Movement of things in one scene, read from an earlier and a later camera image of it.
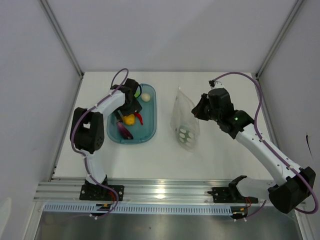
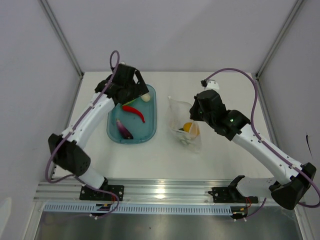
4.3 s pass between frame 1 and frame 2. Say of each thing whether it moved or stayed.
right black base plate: stayed
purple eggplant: stayed
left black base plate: stayed
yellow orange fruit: moved
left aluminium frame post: stayed
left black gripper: moved
